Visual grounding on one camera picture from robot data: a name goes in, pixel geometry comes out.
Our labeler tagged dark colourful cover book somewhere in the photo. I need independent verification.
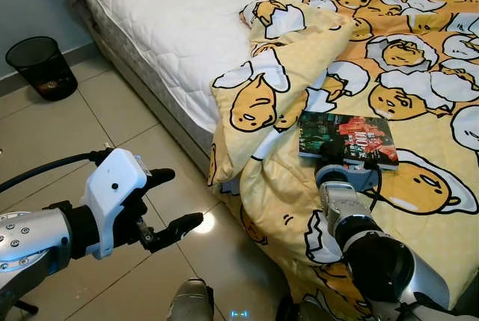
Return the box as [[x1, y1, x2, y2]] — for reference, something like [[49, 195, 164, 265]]
[[298, 111, 401, 171]]

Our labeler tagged yellow cartoon egg blanket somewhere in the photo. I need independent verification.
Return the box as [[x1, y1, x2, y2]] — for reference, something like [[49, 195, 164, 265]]
[[207, 0, 479, 321]]

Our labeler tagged silver robot left leg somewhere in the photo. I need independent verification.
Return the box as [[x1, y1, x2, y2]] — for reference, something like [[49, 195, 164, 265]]
[[166, 278, 216, 321]]

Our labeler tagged white quilted mattress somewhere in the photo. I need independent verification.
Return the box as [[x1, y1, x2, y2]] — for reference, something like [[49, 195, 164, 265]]
[[71, 0, 319, 176]]

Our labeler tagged black mesh waste bin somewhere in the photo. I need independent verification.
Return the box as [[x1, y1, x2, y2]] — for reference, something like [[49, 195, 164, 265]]
[[5, 36, 79, 102]]

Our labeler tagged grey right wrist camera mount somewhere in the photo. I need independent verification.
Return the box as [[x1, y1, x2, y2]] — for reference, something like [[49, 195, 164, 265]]
[[314, 164, 382, 195]]

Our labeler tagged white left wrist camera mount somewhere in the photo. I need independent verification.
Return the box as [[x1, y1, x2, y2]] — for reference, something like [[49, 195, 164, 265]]
[[81, 148, 149, 260]]

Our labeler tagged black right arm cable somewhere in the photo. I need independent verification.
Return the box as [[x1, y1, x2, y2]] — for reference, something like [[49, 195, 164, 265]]
[[364, 168, 401, 213]]

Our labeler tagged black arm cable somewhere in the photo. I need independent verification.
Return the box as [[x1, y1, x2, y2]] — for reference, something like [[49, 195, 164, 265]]
[[0, 151, 109, 193], [364, 168, 401, 213]]

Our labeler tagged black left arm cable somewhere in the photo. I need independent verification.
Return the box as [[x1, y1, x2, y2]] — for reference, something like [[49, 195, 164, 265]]
[[0, 151, 109, 193]]

